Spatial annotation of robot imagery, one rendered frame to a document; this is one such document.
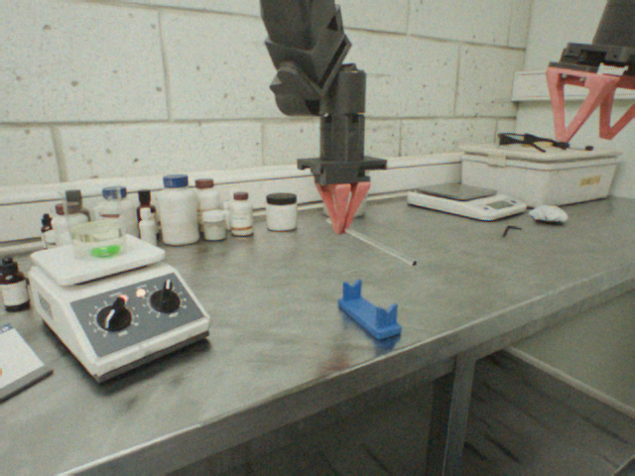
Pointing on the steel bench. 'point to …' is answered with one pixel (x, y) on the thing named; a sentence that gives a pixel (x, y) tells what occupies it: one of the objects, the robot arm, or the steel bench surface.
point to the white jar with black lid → (281, 211)
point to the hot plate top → (62, 260)
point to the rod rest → (374, 323)
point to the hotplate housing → (63, 295)
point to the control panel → (148, 324)
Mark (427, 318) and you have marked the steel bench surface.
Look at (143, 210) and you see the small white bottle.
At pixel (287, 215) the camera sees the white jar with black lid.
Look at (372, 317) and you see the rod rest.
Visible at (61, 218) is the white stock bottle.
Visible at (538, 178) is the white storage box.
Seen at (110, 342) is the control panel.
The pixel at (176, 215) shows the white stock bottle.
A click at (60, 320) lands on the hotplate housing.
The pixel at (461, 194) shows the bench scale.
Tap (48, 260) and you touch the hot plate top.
